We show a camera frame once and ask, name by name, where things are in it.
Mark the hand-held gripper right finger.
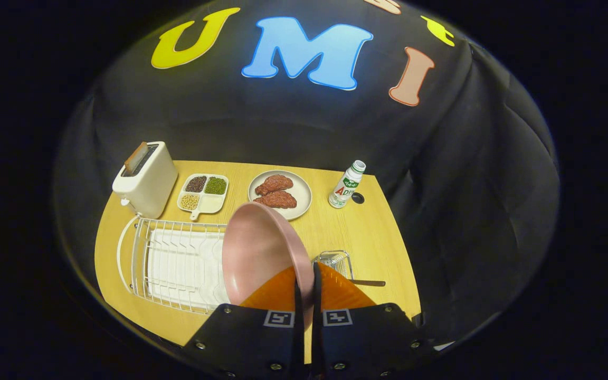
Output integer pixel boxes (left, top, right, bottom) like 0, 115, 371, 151
312, 262, 431, 380

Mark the red meat piece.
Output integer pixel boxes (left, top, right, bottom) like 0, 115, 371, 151
254, 175, 294, 196
253, 191, 298, 209

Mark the white divided bean tray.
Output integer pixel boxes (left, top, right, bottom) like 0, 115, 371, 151
177, 173, 229, 221

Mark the white wire dish rack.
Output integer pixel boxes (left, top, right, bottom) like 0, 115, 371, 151
117, 215, 231, 316

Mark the white ribbed drain tray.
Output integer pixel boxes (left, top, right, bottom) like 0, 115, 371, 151
146, 228, 231, 308

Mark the beige round plate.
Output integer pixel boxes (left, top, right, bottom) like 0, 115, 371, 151
248, 170, 312, 221

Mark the pink plate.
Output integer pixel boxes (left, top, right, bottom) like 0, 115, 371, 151
222, 202, 315, 328

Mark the white drink bottle green cap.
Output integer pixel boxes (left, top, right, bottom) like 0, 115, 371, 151
328, 160, 367, 209

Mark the metal wire basket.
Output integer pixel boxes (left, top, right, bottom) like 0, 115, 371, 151
312, 250, 354, 280

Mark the brown toast slice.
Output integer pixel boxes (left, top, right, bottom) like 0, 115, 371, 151
123, 141, 149, 175

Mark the white toaster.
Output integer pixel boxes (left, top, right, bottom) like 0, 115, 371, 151
112, 141, 178, 220

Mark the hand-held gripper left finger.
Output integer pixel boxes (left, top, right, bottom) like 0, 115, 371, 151
182, 265, 305, 380

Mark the black backdrop cloth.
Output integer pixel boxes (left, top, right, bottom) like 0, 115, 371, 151
53, 0, 561, 349

